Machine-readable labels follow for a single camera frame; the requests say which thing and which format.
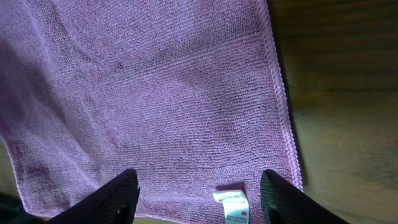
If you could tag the purple microfiber cloth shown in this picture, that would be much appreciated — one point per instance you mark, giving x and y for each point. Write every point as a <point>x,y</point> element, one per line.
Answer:
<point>187,93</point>

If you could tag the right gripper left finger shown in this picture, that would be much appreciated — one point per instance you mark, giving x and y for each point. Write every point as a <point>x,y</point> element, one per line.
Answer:
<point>114,203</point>

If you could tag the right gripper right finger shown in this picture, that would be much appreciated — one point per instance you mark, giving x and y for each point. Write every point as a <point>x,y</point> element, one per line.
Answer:
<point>283,203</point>

